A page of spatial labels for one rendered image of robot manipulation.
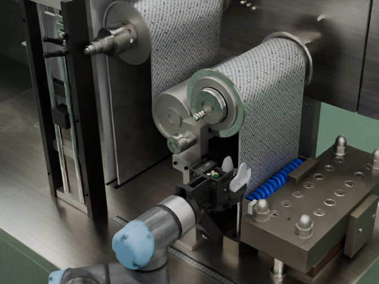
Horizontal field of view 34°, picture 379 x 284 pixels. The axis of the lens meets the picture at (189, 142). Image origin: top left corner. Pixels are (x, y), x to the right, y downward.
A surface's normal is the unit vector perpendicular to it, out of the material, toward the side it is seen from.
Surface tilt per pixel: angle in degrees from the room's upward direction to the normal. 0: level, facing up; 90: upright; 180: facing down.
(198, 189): 90
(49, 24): 90
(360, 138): 0
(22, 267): 90
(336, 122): 0
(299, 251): 90
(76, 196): 0
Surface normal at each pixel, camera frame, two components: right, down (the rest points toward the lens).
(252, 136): 0.76, 0.33
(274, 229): -0.02, -0.86
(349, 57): -0.66, 0.40
